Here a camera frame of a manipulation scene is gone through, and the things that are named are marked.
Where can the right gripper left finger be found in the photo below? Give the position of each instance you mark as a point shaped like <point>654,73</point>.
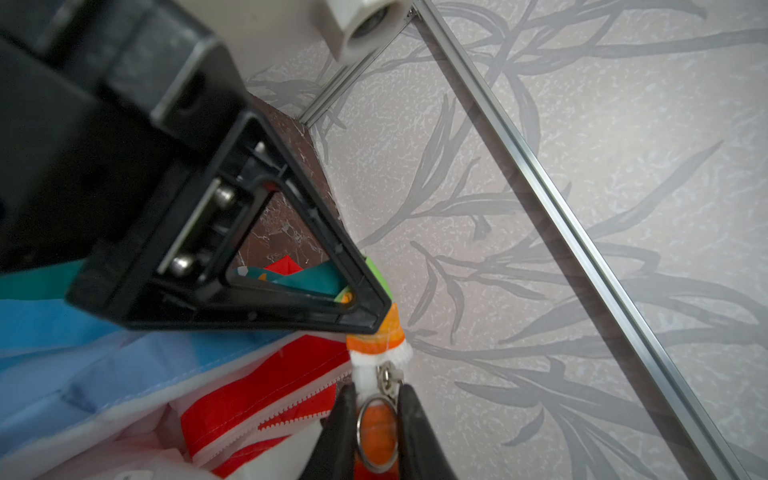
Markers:
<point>334,454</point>

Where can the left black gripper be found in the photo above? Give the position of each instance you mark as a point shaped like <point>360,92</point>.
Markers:
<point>98,99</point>

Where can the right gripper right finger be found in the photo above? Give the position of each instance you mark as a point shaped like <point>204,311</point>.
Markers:
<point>420,454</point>

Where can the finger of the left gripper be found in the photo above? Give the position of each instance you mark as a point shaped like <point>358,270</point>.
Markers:
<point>242,240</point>

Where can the rainbow striped kids jacket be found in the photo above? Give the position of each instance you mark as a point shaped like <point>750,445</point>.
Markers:
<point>82,398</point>

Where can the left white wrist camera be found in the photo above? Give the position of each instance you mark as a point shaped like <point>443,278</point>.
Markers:
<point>352,29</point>

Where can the aluminium cage frame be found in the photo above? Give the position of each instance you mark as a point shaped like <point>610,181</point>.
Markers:
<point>569,201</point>

